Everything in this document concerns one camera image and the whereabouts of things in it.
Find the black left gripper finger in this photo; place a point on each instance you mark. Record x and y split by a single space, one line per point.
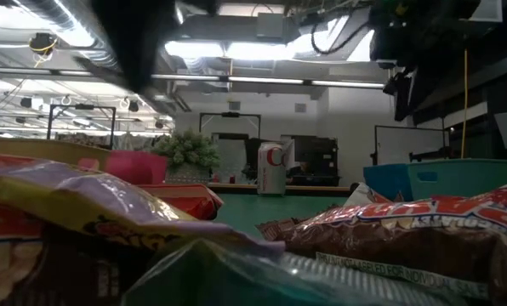
136 38

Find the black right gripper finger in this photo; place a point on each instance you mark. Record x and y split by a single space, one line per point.
400 98
423 89

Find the clear Jolly Rancher packet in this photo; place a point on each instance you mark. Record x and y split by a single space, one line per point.
236 280

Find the blue plastic bin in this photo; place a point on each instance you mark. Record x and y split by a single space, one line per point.
385 180

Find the grey-blue plastic bin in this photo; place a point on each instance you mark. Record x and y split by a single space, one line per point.
470 176

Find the white PayDay bar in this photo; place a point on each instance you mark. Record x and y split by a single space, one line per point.
364 195

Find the artificial green potted plant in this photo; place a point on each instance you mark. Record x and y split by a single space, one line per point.
188 151

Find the red plastic bin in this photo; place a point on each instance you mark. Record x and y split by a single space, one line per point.
138 168

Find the silver Diet Coke can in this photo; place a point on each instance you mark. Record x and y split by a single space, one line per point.
271 170

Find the orange plastic bin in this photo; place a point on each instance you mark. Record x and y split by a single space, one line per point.
36 151

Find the yellow Sour Patch bag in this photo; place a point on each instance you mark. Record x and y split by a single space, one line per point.
87 200

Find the red KitKat bar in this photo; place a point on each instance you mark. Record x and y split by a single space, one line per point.
194 200

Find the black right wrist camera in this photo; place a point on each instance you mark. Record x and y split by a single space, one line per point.
385 40

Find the black metal rig frame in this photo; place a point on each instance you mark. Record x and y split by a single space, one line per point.
49 123
230 114

